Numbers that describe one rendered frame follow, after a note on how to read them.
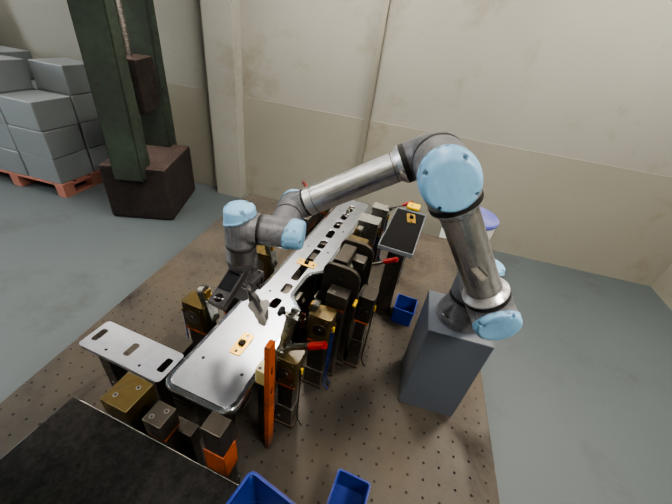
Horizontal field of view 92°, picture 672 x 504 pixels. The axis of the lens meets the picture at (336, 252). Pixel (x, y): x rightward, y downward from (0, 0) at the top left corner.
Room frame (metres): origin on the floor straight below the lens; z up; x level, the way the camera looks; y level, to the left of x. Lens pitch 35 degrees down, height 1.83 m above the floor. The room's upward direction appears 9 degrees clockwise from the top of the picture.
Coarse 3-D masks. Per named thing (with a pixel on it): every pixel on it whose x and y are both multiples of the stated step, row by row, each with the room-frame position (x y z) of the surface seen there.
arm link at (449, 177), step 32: (416, 160) 0.68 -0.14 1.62; (448, 160) 0.60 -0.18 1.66; (448, 192) 0.59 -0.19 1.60; (480, 192) 0.62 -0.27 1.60; (448, 224) 0.62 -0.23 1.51; (480, 224) 0.63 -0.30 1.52; (480, 256) 0.61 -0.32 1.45; (480, 288) 0.61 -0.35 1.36; (480, 320) 0.59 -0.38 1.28; (512, 320) 0.59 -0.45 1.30
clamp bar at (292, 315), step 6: (282, 306) 0.60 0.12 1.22; (282, 312) 0.59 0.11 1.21; (288, 312) 0.59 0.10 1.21; (294, 312) 0.59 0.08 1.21; (288, 318) 0.57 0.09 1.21; (294, 318) 0.57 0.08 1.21; (288, 324) 0.57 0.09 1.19; (294, 324) 0.59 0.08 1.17; (282, 330) 0.58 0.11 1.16; (288, 330) 0.57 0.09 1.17; (282, 336) 0.58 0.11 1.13; (288, 336) 0.57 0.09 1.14; (282, 342) 0.58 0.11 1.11; (288, 342) 0.59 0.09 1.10; (282, 348) 0.58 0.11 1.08
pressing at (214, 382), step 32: (320, 224) 1.42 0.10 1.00; (352, 224) 1.47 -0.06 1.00; (288, 256) 1.12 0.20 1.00; (320, 256) 1.15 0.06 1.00; (224, 320) 0.72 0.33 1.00; (256, 320) 0.74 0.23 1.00; (192, 352) 0.58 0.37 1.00; (224, 352) 0.60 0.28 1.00; (256, 352) 0.61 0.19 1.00; (192, 384) 0.48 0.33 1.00; (224, 384) 0.50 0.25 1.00
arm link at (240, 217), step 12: (228, 204) 0.65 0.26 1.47; (240, 204) 0.66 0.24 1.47; (252, 204) 0.67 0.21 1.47; (228, 216) 0.62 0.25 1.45; (240, 216) 0.62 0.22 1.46; (252, 216) 0.64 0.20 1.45; (228, 228) 0.62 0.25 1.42; (240, 228) 0.62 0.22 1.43; (252, 228) 0.63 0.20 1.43; (228, 240) 0.62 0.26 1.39; (240, 240) 0.62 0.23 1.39; (252, 240) 0.62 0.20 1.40; (240, 252) 0.62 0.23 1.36
